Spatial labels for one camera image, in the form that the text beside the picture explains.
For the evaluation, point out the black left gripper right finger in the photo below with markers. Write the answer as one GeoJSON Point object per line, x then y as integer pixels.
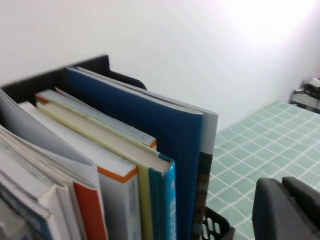
{"type": "Point", "coordinates": [307, 197]}

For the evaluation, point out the loose paper stack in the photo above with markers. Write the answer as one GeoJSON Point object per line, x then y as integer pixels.
{"type": "Point", "coordinates": [22, 162]}

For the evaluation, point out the red text white booklet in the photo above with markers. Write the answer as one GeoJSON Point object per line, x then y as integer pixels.
{"type": "Point", "coordinates": [45, 140]}

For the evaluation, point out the black mesh book holder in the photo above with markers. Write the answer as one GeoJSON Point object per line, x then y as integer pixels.
{"type": "Point", "coordinates": [95, 62]}

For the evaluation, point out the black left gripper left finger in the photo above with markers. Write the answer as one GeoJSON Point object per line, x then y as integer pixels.
{"type": "Point", "coordinates": [270, 215]}

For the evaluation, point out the white background equipment box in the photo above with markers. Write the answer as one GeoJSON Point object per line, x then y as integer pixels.
{"type": "Point", "coordinates": [303, 101]}

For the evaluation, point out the cyan spine book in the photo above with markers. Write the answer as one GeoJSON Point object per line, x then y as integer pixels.
{"type": "Point", "coordinates": [170, 200]}

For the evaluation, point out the green white checkered tablecloth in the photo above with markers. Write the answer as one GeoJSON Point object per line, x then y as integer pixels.
{"type": "Point", "coordinates": [250, 150]}

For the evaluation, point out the orange edged white booklet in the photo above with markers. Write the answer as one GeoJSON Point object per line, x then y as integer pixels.
{"type": "Point", "coordinates": [87, 212]}

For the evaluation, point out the dark blue book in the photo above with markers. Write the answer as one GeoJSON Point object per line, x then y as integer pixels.
{"type": "Point", "coordinates": [162, 140]}

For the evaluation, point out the white cover book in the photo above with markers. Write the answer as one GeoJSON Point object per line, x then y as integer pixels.
{"type": "Point", "coordinates": [62, 215]}

